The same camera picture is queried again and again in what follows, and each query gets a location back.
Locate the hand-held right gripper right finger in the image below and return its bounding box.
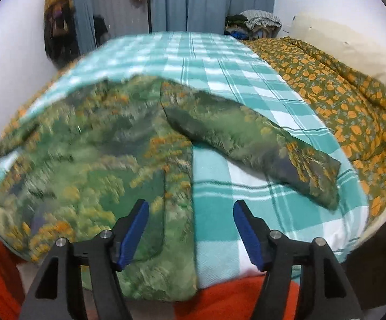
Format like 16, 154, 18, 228
233, 199, 364, 320

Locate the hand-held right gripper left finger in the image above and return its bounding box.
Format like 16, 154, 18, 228
19, 199, 150, 320

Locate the green printed garment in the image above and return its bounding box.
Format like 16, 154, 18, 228
0, 75, 342, 302

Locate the pile of clothes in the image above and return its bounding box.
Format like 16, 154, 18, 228
226, 9, 282, 41

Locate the person's orange clothing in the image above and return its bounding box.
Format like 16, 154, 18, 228
0, 213, 302, 320

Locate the orange floral bedsheet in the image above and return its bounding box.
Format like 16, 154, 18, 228
0, 37, 386, 227

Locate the teal checked blanket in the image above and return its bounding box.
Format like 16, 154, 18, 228
0, 31, 370, 290

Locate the dark hanging bag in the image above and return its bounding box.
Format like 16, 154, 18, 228
44, 7, 78, 69

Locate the small dark hanging cloth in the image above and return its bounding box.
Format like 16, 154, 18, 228
93, 15, 109, 45

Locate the cream pillow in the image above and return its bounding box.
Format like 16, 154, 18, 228
289, 13, 386, 90

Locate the blue curtain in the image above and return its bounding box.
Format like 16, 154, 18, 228
153, 0, 275, 35
60, 0, 97, 54

